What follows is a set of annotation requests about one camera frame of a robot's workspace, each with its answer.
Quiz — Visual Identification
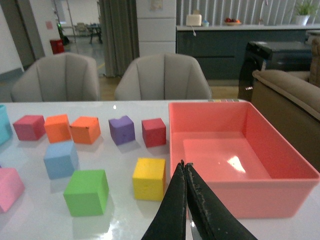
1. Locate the right beige chair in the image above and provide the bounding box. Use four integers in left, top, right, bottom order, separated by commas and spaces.
114, 53, 212, 101

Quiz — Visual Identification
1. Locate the beige chair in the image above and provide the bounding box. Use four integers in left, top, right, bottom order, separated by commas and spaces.
114, 53, 212, 101
10, 52, 101, 103

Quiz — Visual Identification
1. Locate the yellow foam cube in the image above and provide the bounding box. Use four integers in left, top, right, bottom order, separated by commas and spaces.
132, 157, 166, 201

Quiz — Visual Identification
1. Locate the right orange foam cube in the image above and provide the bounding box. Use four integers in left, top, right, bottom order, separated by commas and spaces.
70, 116, 101, 145

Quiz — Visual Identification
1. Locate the left orange foam cube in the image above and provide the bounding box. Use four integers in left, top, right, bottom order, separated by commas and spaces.
44, 114, 72, 144

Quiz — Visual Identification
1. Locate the white toaster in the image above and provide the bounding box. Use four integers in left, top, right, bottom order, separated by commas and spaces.
186, 9, 202, 27

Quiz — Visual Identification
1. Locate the white cabinet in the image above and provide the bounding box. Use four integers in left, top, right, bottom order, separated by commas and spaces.
136, 0, 177, 57

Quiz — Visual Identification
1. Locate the dark grey counter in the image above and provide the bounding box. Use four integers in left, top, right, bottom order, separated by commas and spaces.
176, 24, 320, 80

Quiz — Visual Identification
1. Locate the notched purple foam cube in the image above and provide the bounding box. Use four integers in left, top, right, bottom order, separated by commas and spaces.
108, 115, 136, 146

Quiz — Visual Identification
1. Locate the red bin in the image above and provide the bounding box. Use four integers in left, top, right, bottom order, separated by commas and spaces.
50, 39, 65, 55

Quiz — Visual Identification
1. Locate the grey curtain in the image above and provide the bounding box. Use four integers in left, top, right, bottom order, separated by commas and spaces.
99, 0, 140, 77

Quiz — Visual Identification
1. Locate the fruit bowl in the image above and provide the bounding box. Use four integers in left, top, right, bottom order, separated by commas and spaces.
224, 17, 242, 26

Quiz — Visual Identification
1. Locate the pink foam cube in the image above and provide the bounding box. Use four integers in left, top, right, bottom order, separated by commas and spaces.
0, 167, 25, 213

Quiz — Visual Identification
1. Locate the beige sofa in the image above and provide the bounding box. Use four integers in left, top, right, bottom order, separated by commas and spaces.
251, 37, 320, 170

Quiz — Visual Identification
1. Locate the left beige chair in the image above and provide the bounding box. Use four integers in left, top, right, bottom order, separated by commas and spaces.
10, 52, 101, 103

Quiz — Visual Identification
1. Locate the dark red foam cube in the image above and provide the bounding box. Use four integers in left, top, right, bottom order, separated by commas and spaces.
141, 118, 167, 148

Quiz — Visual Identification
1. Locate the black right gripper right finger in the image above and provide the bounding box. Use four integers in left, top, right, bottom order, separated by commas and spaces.
184, 163, 256, 240

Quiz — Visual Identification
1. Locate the black appliance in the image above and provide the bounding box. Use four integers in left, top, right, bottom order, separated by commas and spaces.
238, 41, 312, 102

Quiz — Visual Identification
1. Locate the crimson foam cube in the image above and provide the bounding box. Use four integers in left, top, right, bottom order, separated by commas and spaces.
13, 115, 46, 141

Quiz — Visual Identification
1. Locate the orange foam cube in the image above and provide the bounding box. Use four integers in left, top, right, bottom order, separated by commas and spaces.
44, 114, 72, 144
70, 116, 101, 145

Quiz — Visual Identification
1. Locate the green foam cube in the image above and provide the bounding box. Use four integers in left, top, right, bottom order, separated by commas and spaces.
63, 169, 109, 217

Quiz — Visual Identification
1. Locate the potted plant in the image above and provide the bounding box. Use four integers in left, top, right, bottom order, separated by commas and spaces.
293, 0, 320, 26

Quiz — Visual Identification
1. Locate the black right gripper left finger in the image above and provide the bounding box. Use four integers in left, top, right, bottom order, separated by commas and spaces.
142, 160, 187, 240

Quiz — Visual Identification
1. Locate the teal plastic bin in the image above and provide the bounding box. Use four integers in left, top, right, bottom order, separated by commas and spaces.
0, 104, 13, 145

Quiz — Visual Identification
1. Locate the pink plastic bin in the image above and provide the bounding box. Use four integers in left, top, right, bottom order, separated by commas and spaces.
168, 101, 320, 219

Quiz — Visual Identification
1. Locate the light blue foam cube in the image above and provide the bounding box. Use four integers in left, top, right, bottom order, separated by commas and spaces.
43, 140, 79, 180

